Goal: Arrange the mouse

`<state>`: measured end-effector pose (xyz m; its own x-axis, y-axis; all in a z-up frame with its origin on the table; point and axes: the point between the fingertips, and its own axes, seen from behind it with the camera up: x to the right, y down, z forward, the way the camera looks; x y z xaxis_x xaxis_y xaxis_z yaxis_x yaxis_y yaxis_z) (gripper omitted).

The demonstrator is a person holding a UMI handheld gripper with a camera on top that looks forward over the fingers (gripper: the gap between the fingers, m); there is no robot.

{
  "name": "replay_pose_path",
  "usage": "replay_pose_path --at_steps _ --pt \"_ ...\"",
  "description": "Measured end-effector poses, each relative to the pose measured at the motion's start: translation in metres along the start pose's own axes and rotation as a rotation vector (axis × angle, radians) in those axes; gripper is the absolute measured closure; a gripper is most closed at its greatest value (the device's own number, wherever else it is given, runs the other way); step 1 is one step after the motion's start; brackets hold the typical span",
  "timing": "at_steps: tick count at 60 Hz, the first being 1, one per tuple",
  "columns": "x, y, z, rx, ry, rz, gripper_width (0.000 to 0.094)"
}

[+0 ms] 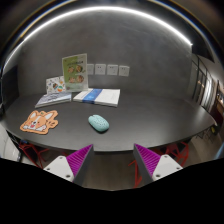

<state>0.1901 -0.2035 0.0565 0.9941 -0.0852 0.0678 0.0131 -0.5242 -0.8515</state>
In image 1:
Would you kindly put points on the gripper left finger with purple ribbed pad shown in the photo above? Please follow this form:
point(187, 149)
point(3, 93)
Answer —
point(73, 167)

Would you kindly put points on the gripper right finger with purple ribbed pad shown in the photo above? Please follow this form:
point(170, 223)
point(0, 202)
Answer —
point(153, 166)

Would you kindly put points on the teal speckled computer mouse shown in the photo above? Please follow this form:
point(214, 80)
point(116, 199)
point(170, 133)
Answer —
point(98, 123)

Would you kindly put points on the orange corgi mouse pad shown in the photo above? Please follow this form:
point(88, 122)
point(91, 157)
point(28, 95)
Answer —
point(40, 122)

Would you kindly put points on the red metal chair right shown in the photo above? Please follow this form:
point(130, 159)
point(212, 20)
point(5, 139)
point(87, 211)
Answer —
point(180, 156)

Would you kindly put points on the red metal chair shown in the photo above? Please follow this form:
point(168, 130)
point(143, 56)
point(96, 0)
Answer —
point(34, 153)
point(180, 156)

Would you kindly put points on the red metal chair left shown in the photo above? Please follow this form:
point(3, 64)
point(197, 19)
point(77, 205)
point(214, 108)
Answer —
point(34, 153)

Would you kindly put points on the grey illustrated magazine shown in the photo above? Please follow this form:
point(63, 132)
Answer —
point(53, 98)

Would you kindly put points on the white book with blue band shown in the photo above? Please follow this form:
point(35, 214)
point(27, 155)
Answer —
point(107, 97)

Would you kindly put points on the small colourful sticker card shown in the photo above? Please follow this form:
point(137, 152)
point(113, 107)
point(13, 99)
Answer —
point(55, 85)

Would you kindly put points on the green menu sign stand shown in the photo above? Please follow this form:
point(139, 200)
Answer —
point(75, 72)

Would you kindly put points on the glass partition black frame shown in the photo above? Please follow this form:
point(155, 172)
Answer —
point(207, 92)

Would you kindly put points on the white wall socket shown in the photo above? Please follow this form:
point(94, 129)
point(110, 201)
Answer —
point(90, 69)
point(112, 69)
point(124, 70)
point(100, 69)

